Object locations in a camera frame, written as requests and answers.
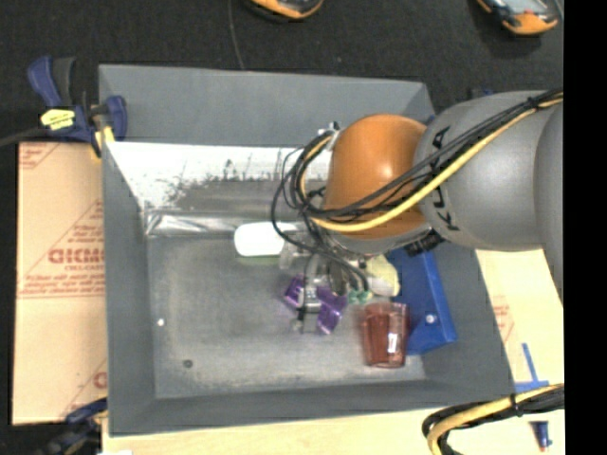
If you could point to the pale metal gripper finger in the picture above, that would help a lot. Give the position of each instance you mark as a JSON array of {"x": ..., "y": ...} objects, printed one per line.
[
  {"x": 299, "y": 319},
  {"x": 313, "y": 315}
]

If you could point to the purple plastic toy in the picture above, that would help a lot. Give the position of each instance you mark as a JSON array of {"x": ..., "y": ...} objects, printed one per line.
[{"x": 332, "y": 313}]

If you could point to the grey metal bin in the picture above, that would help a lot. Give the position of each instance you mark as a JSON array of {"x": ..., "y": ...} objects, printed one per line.
[{"x": 227, "y": 330}]

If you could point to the clear red plastic cup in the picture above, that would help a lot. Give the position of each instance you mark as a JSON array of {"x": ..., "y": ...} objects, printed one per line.
[{"x": 383, "y": 337}]

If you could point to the white and green sponge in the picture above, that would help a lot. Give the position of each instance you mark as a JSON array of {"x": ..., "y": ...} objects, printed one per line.
[{"x": 258, "y": 239}]

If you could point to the blue flat block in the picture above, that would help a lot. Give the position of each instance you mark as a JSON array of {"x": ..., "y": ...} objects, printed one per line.
[{"x": 427, "y": 296}]

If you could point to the brown cardboard board red print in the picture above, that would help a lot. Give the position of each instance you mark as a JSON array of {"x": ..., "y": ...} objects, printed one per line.
[{"x": 57, "y": 235}]

